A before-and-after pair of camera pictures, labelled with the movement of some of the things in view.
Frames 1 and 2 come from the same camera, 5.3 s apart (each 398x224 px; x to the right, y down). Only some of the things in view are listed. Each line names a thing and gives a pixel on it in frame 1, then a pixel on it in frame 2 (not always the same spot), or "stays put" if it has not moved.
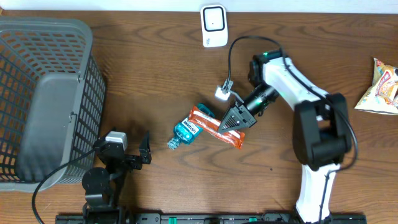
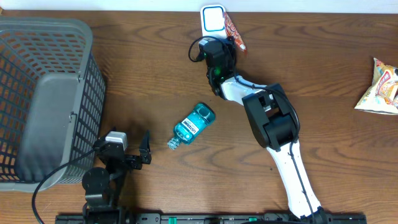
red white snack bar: (211, 124) → (232, 30)
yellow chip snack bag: (382, 96) stays put
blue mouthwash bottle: (187, 131) stays put
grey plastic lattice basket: (52, 102) stays put
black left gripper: (135, 162) stays put
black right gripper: (242, 121) → (224, 45)
